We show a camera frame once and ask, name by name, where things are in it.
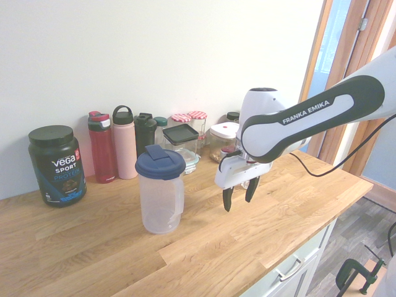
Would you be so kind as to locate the red water bottle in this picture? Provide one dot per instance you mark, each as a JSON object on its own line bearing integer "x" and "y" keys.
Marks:
{"x": 102, "y": 151}

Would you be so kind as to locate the jar with black lid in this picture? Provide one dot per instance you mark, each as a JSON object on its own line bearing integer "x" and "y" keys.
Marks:
{"x": 232, "y": 116}

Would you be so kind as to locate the black shaker bottle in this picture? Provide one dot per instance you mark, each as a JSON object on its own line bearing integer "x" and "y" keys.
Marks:
{"x": 145, "y": 136}

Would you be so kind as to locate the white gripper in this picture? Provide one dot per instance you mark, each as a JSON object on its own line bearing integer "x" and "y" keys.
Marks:
{"x": 241, "y": 171}

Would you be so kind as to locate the small jar with red lid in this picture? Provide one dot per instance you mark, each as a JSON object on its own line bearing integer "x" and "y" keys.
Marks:
{"x": 228, "y": 151}

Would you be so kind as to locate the green metal clamp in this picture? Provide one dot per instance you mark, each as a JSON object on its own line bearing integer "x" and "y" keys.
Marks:
{"x": 355, "y": 275}

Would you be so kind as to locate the clear bottle with green cap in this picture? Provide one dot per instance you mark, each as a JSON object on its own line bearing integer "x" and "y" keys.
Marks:
{"x": 160, "y": 127}

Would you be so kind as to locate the black Vega protein tub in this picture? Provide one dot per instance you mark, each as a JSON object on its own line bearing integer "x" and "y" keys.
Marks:
{"x": 57, "y": 167}

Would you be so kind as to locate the glass food container with lid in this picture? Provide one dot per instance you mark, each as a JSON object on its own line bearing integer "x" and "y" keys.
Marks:
{"x": 189, "y": 161}

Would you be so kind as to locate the white cabinet drawer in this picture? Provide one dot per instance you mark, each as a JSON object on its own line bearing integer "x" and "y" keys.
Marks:
{"x": 297, "y": 266}

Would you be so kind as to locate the glass jar with white lid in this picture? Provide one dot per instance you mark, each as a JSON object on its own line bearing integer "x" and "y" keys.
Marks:
{"x": 221, "y": 136}

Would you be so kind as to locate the pink bottle with black cap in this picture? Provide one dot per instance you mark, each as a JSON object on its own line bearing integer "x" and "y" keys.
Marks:
{"x": 124, "y": 148}

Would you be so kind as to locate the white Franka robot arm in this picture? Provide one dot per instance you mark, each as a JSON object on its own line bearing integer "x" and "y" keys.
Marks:
{"x": 309, "y": 117}

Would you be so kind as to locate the clear canister, black square lid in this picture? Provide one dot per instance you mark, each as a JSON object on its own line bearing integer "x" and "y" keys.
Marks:
{"x": 181, "y": 134}

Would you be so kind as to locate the metal door hinge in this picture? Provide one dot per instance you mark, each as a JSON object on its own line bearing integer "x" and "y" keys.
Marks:
{"x": 363, "y": 24}

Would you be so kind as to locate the jar with red checkered lid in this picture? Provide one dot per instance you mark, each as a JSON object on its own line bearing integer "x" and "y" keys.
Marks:
{"x": 180, "y": 118}
{"x": 198, "y": 122}

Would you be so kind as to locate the clear drinking glass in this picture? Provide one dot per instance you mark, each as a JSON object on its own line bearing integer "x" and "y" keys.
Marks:
{"x": 245, "y": 185}

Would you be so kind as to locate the wooden door frame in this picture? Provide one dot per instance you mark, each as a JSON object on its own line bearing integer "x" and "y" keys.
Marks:
{"x": 355, "y": 62}

